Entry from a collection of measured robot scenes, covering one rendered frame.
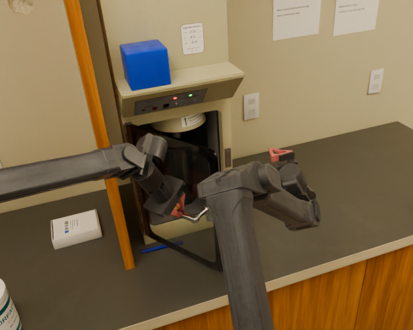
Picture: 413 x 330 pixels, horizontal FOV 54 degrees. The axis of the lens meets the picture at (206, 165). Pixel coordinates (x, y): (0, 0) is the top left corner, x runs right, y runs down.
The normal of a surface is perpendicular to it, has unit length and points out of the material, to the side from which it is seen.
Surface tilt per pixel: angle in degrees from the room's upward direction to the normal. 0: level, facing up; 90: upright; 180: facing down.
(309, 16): 90
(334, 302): 90
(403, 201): 0
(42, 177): 58
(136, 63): 90
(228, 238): 52
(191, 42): 90
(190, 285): 0
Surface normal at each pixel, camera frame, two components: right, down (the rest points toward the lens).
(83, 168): 0.70, -0.29
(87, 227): -0.07, -0.86
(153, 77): 0.33, 0.47
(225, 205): -0.47, -0.16
